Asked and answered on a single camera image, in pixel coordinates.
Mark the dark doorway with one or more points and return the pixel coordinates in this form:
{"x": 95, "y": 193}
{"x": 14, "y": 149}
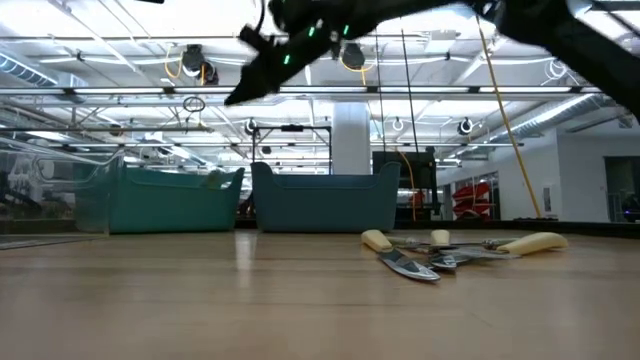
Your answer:
{"x": 620, "y": 185}

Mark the black equipment cabinet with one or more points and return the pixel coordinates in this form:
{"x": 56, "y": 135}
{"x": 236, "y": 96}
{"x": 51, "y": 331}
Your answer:
{"x": 425, "y": 170}

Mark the grey wall box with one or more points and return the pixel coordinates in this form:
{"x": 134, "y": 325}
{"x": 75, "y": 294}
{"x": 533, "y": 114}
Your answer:
{"x": 547, "y": 199}

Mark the clear plastic bin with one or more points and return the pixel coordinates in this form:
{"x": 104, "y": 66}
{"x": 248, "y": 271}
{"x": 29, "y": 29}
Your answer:
{"x": 50, "y": 200}

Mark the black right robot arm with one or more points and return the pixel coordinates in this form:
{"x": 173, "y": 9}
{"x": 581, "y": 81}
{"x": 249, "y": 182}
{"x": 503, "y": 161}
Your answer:
{"x": 575, "y": 40}

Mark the red storage rack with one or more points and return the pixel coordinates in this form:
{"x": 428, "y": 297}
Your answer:
{"x": 472, "y": 195}

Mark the grey horizontal pipe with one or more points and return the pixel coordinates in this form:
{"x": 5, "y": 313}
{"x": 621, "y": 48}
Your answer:
{"x": 100, "y": 129}

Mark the long ceiling light bar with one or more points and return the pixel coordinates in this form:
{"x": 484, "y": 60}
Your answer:
{"x": 425, "y": 90}

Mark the dark blue plastic bin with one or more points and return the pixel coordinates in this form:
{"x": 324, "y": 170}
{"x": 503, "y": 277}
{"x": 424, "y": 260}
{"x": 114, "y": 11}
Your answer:
{"x": 325, "y": 205}

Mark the silver ventilation duct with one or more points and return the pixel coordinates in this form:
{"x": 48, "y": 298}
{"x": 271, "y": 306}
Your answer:
{"x": 540, "y": 125}
{"x": 30, "y": 72}

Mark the white building column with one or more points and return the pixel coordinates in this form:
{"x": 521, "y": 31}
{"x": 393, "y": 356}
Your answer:
{"x": 350, "y": 137}

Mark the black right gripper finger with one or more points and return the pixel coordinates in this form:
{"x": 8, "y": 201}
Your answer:
{"x": 247, "y": 80}
{"x": 262, "y": 87}

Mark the black aluminium table frame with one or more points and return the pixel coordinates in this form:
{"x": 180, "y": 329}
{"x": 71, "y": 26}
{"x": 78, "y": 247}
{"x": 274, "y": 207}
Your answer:
{"x": 590, "y": 227}

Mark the teal green plastic bin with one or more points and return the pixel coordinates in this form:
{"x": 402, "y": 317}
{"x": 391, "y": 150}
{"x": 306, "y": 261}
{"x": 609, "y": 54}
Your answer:
{"x": 170, "y": 210}

